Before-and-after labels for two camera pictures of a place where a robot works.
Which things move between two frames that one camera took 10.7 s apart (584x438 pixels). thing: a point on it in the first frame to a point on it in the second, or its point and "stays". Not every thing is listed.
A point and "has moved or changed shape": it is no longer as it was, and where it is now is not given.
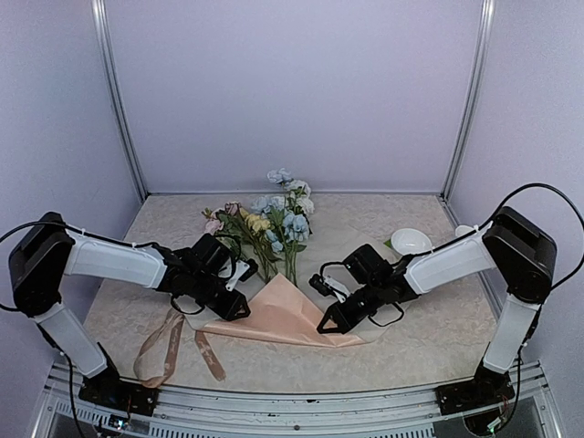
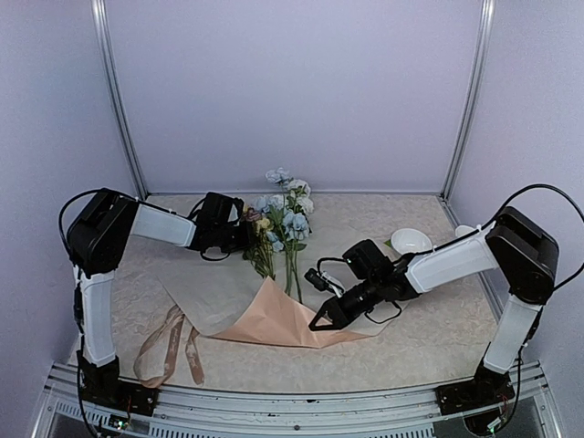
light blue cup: [462, 229] stays
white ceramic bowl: [410, 241] stays
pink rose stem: [225, 223] has moved or changed shape
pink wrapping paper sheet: [281, 311] has moved or changed shape
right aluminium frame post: [471, 92] stays
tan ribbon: [199, 321] to [192, 350]
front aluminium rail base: [415, 412] stays
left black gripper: [229, 308] to [248, 237]
